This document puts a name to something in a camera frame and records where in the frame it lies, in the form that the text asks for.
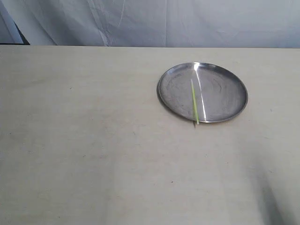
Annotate round stainless steel plate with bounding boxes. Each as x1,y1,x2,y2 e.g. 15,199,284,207
157,62,248,123

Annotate green glow stick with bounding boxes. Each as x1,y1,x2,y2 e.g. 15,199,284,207
190,79,200,125

